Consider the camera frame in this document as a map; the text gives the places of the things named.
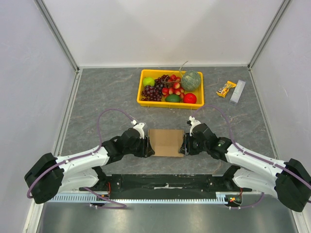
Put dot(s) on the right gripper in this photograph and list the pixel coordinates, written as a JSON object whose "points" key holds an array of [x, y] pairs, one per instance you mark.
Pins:
{"points": [[186, 144]]}

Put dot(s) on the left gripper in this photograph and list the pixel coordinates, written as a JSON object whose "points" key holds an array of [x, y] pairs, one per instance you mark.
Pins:
{"points": [[146, 150]]}

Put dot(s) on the yellow plastic tray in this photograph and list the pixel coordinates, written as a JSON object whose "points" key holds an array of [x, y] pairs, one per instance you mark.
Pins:
{"points": [[155, 73]]}

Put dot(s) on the yellow candy bar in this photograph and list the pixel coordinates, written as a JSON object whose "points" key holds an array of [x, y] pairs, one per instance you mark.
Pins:
{"points": [[223, 91]]}

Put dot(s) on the aluminium frame post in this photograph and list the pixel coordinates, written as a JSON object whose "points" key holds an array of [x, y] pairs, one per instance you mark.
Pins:
{"points": [[270, 30], [55, 31]]}

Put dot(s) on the red strawberry cluster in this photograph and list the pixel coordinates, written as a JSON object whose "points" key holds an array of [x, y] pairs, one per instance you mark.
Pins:
{"points": [[171, 85]]}

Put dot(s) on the right aluminium frame post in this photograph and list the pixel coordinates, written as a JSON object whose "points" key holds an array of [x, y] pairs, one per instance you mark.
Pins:
{"points": [[270, 30]]}

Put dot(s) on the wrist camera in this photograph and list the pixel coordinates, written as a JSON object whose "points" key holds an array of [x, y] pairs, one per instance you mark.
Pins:
{"points": [[192, 122], [140, 127]]}

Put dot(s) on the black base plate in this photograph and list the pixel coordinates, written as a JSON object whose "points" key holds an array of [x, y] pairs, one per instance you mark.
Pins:
{"points": [[164, 186]]}

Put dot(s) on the slotted cable duct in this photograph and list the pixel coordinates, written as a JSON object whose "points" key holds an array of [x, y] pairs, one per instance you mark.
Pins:
{"points": [[86, 197]]}

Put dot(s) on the purple grape bunch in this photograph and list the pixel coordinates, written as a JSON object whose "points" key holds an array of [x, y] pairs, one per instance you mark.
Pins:
{"points": [[153, 93]]}

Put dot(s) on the brown cardboard box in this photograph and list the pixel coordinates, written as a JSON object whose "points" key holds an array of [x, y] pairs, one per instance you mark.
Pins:
{"points": [[165, 142]]}

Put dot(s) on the red tomato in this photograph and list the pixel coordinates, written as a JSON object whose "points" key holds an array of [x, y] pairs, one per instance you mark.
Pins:
{"points": [[189, 98]]}

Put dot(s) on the left aluminium frame post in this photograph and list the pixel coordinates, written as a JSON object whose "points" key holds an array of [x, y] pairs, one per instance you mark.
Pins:
{"points": [[55, 31]]}

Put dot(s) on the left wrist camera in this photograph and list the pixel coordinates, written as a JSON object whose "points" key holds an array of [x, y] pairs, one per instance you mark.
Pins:
{"points": [[140, 127]]}

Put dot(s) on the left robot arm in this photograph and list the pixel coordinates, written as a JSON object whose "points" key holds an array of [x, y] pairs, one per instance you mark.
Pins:
{"points": [[51, 175]]}

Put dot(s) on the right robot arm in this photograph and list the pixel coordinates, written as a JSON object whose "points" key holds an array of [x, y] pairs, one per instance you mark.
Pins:
{"points": [[289, 182]]}

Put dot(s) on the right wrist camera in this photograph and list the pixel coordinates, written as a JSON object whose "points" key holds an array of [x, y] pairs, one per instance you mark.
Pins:
{"points": [[192, 122]]}

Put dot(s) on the green netted melon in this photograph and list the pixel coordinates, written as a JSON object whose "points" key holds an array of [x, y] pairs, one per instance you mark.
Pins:
{"points": [[190, 80]]}

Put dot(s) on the grey slim box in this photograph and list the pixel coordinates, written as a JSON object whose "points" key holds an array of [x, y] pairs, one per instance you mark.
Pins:
{"points": [[237, 92]]}

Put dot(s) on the green apple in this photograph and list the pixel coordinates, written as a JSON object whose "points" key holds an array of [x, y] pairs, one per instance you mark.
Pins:
{"points": [[148, 81]]}

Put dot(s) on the green avocado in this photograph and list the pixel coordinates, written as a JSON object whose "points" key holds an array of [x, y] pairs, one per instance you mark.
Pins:
{"points": [[173, 98]]}

